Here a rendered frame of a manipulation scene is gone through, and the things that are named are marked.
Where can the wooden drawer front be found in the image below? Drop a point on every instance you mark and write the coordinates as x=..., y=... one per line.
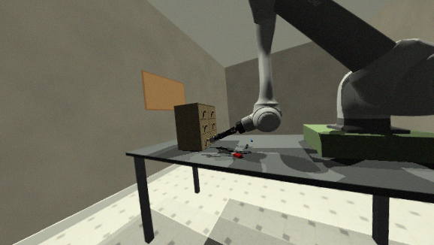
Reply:
x=203, y=111
x=204, y=125
x=213, y=133
x=211, y=111
x=205, y=139
x=212, y=124

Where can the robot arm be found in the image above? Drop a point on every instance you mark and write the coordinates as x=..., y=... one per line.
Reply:
x=386, y=78

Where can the small wooden chest of drawers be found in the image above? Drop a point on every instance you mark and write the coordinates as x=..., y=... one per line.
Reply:
x=188, y=127

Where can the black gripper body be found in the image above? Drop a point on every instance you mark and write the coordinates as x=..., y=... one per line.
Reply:
x=239, y=127

